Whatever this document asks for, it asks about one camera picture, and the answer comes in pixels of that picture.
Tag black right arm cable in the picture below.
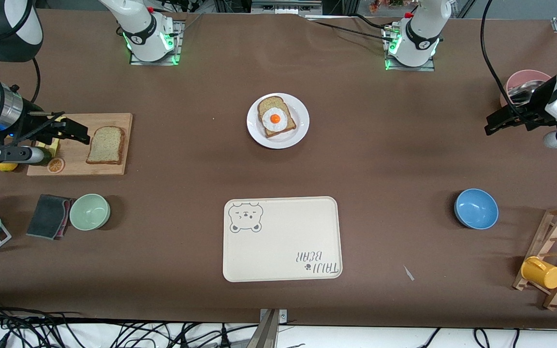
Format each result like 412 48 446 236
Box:
0 48 42 145

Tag brown crust bread slice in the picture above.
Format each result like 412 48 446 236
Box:
258 96 297 139
86 126 126 165

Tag folded grey cloth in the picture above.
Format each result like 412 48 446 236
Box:
26 194 76 241

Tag black cable bundle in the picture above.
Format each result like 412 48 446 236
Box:
0 296 260 348

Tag fried egg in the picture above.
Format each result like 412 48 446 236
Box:
262 107 289 132

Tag round white plate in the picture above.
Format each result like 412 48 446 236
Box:
247 93 310 149

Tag grey metal box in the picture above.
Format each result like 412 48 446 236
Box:
251 0 323 16

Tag mint green bowl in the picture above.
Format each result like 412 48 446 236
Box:
69 193 111 231

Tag wooden cutting board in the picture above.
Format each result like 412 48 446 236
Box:
26 113 133 176

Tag pink bowl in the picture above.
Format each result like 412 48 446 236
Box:
500 70 552 109

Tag wooden mug rack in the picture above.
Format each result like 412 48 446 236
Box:
512 204 557 311

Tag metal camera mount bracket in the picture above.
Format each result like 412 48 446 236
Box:
251 308 288 348

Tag blue bowl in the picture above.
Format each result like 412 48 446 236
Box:
454 188 499 230

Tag black cable on table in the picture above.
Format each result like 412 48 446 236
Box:
303 14 397 44

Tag cream bear print tray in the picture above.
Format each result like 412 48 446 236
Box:
222 196 343 283

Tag yellow mug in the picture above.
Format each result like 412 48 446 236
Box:
521 256 557 290

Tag large metal spoon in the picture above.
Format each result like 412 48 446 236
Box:
508 80 547 104

